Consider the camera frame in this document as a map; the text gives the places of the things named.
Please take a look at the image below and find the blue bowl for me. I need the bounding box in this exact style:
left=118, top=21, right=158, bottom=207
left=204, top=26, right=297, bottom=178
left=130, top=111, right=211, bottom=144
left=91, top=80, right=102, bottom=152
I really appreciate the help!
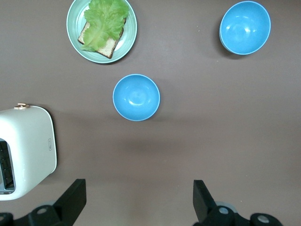
left=112, top=73, right=161, bottom=122
left=219, top=0, right=271, bottom=56

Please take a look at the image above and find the brown table cover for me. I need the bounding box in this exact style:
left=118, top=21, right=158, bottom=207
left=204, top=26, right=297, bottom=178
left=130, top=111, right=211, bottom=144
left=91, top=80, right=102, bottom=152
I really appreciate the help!
left=0, top=0, right=301, bottom=226

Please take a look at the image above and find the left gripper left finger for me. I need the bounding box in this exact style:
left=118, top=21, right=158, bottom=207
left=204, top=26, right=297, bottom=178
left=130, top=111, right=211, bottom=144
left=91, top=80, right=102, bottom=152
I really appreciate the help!
left=27, top=178, right=87, bottom=226

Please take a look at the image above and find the light bread slice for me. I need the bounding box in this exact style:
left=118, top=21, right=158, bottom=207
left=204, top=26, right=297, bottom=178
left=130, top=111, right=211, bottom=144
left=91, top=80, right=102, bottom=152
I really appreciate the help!
left=77, top=17, right=127, bottom=59

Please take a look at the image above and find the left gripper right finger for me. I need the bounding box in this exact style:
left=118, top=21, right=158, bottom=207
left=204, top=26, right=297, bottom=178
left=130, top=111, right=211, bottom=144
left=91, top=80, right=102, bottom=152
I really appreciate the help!
left=192, top=179, right=250, bottom=226

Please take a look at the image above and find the cream white toaster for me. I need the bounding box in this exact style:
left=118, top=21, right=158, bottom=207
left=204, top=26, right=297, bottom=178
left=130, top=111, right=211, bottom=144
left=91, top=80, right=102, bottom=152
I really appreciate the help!
left=0, top=103, right=57, bottom=201

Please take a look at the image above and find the pale green plate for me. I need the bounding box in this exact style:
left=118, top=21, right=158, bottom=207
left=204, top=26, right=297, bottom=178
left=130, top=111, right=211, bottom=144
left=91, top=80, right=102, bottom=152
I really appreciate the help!
left=66, top=0, right=138, bottom=64

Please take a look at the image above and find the green lettuce leaf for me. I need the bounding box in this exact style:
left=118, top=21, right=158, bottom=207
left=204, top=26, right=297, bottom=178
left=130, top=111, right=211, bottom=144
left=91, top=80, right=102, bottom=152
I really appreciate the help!
left=80, top=0, right=130, bottom=52

